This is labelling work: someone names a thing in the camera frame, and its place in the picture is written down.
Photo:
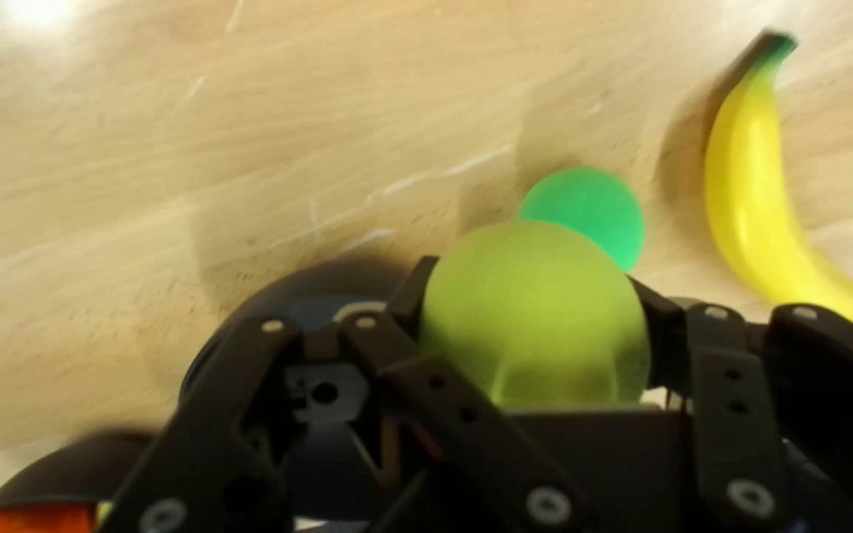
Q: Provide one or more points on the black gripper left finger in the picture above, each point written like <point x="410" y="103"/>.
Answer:
<point x="444" y="405"/>

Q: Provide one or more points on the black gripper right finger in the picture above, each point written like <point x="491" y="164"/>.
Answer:
<point x="733" y="424"/>

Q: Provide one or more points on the yellow foam ball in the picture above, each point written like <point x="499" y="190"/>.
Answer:
<point x="533" y="316"/>

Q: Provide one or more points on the yellow toy banana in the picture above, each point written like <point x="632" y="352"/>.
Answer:
<point x="753" y="196"/>

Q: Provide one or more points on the dark green foam ball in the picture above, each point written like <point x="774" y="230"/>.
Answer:
<point x="592" y="208"/>

